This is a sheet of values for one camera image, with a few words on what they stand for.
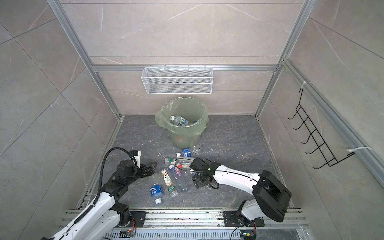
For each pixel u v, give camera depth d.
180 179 0.83
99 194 0.54
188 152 0.93
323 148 0.64
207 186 0.79
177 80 1.01
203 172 0.66
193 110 0.96
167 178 0.82
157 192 0.77
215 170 0.58
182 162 0.87
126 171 0.63
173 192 0.79
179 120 0.98
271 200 0.41
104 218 0.58
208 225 0.73
